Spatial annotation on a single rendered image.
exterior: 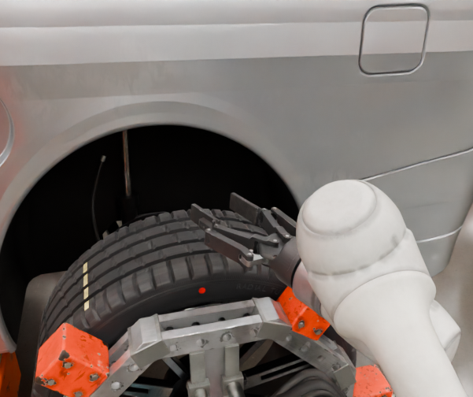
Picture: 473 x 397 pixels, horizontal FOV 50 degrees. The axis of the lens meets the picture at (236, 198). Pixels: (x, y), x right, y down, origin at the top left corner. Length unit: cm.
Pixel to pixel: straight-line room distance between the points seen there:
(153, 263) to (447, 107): 86
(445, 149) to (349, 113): 31
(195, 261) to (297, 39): 55
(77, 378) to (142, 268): 21
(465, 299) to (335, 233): 250
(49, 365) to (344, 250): 53
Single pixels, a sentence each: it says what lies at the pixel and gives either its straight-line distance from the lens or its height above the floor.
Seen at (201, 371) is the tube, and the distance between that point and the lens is 88.
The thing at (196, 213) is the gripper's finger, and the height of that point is 127.
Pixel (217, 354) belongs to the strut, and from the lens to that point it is 88.
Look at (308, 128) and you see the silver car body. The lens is 122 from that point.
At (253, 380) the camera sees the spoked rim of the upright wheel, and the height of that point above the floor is 87.
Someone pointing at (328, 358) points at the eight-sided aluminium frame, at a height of 101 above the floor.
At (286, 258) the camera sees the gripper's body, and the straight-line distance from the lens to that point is 71.
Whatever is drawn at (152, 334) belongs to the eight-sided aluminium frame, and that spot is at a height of 112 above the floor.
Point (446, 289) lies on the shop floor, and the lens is 297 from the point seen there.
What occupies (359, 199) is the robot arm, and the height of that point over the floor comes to 147.
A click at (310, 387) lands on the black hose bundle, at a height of 105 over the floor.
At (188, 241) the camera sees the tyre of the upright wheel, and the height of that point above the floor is 118.
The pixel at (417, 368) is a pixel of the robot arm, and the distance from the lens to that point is 47.
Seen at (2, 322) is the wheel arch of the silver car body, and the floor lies 84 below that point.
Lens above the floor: 168
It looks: 27 degrees down
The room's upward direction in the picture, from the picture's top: straight up
